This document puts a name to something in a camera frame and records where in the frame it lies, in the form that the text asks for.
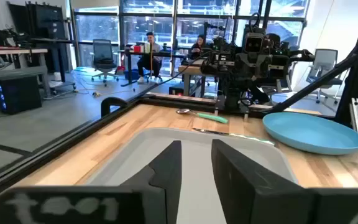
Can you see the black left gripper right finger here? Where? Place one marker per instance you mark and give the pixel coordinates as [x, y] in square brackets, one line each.
[244, 193]

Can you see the red cup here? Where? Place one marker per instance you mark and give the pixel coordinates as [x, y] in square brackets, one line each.
[137, 49]

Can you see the black office table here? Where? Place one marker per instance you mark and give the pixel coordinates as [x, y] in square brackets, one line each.
[128, 68]

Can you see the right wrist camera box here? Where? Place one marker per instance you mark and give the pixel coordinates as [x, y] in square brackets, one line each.
[254, 43]

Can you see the small wooden table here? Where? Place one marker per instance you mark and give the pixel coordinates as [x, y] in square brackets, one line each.
[188, 70]

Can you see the wooden-top desk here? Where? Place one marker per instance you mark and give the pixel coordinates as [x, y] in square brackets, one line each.
[20, 51]

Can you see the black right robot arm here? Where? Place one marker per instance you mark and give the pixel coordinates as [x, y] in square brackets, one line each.
[235, 93]

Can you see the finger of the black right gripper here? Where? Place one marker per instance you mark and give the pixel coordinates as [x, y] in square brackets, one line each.
[260, 68]
[244, 68]

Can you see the person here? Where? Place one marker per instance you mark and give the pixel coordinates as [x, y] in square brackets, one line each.
[155, 49]
[197, 48]

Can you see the grey office chair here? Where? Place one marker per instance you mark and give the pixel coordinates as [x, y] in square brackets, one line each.
[325, 62]

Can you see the black computer tower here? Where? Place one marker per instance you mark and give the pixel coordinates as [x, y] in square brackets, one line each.
[20, 93]

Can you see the black arched clamp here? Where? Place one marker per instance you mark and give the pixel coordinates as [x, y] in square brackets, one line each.
[113, 100]

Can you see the grey plastic tray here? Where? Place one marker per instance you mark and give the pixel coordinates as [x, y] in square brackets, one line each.
[194, 161]

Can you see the black monitor stand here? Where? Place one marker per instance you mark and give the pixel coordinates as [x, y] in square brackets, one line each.
[48, 21]

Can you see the blue bin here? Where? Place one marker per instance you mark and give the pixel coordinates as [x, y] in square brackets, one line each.
[131, 74]

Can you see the black office chair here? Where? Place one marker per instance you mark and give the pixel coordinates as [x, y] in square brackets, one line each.
[102, 53]

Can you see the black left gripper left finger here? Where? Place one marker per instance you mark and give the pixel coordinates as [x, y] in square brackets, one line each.
[166, 174]

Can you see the blue plastic plate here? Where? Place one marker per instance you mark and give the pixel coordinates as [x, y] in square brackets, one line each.
[309, 133]

